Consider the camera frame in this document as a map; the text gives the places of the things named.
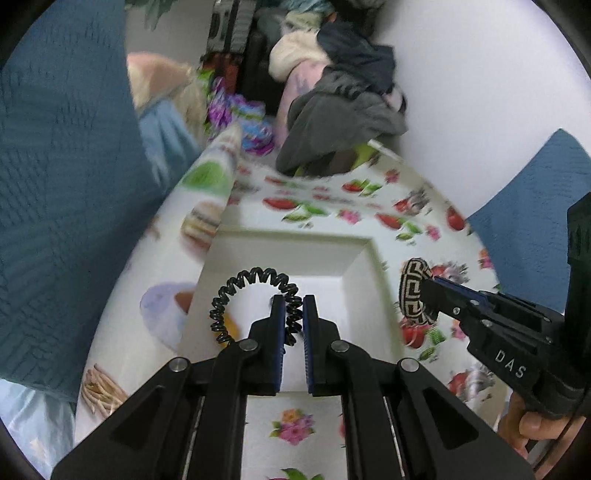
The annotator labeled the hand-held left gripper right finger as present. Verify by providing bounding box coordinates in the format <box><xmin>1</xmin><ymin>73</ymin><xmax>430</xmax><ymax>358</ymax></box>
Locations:
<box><xmin>302</xmin><ymin>294</ymin><xmax>536</xmax><ymax>480</ymax></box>

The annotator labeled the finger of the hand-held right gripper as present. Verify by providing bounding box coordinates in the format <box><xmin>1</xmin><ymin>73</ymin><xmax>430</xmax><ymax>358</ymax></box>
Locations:
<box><xmin>421</xmin><ymin>278</ymin><xmax>556</xmax><ymax>345</ymax></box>
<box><xmin>433</xmin><ymin>276</ymin><xmax>563</xmax><ymax>325</ymax></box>

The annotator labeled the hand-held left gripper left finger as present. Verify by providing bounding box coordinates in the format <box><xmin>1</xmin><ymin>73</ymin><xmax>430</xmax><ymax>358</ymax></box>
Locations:
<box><xmin>51</xmin><ymin>294</ymin><xmax>287</xmax><ymax>480</ymax></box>

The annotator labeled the black beige patterned bracelet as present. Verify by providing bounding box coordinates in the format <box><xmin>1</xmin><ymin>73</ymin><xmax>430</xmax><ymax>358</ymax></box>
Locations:
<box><xmin>398</xmin><ymin>257</ymin><xmax>440</xmax><ymax>322</ymax></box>

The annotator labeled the black spiral hair tie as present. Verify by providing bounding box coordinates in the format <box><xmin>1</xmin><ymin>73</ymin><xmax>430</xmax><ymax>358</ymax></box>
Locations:
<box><xmin>210</xmin><ymin>267</ymin><xmax>297</xmax><ymax>347</ymax></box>

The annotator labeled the pale green cardboard box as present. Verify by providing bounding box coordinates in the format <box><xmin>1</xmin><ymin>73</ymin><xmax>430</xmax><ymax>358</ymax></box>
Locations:
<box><xmin>182</xmin><ymin>228</ymin><xmax>407</xmax><ymax>393</ymax></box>

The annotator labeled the person's right hand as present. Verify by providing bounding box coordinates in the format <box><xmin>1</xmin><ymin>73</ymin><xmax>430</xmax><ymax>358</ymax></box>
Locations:
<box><xmin>498</xmin><ymin>394</ymin><xmax>570</xmax><ymax>459</ymax></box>

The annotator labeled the blue textured chair back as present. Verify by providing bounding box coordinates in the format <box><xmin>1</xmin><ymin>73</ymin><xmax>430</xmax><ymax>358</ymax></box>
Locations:
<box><xmin>0</xmin><ymin>0</ymin><xmax>160</xmax><ymax>403</ymax></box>
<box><xmin>465</xmin><ymin>128</ymin><xmax>591</xmax><ymax>315</ymax></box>

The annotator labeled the grey garment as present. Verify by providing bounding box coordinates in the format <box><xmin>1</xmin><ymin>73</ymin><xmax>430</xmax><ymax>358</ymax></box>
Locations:
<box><xmin>276</xmin><ymin>69</ymin><xmax>408</xmax><ymax>177</ymax></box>

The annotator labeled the purple green patterned cloth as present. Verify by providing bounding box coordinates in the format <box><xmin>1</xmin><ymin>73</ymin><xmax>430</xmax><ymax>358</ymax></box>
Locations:
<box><xmin>207</xmin><ymin>76</ymin><xmax>276</xmax><ymax>156</ymax></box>

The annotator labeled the light blue bed sheet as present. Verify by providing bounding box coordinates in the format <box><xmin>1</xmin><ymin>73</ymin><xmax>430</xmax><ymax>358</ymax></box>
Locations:
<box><xmin>137</xmin><ymin>98</ymin><xmax>205</xmax><ymax>186</ymax></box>

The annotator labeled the pink garment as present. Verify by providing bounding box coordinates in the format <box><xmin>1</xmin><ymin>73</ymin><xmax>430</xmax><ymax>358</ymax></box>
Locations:
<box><xmin>276</xmin><ymin>62</ymin><xmax>326</xmax><ymax>121</ymax></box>

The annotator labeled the pale blue printed blanket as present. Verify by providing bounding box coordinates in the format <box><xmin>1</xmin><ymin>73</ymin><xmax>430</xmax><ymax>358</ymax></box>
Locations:
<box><xmin>0</xmin><ymin>377</ymin><xmax>78</xmax><ymax>477</ymax></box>

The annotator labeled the dark navy garment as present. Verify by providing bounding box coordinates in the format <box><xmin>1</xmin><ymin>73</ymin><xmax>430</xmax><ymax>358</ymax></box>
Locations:
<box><xmin>318</xmin><ymin>21</ymin><xmax>399</xmax><ymax>95</ymax></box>

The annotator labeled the dark suitcase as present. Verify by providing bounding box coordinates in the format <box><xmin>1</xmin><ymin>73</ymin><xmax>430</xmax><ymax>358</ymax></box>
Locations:
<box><xmin>244</xmin><ymin>31</ymin><xmax>283</xmax><ymax>103</ymax></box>

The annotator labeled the red black striped bag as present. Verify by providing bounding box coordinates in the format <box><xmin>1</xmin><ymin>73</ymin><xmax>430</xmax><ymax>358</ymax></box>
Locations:
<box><xmin>202</xmin><ymin>51</ymin><xmax>242</xmax><ymax>94</ymax></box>

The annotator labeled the cream garment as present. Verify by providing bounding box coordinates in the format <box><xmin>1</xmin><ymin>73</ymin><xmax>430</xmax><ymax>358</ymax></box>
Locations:
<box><xmin>268</xmin><ymin>33</ymin><xmax>329</xmax><ymax>83</ymax></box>

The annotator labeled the peach pillow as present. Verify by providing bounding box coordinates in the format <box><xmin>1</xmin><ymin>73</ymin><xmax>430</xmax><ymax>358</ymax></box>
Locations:
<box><xmin>126</xmin><ymin>52</ymin><xmax>195</xmax><ymax>110</ymax></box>

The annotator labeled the grey black suitcase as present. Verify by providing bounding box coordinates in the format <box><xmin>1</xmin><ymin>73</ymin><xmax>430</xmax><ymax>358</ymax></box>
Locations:
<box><xmin>207</xmin><ymin>0</ymin><xmax>254</xmax><ymax>52</ymax></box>

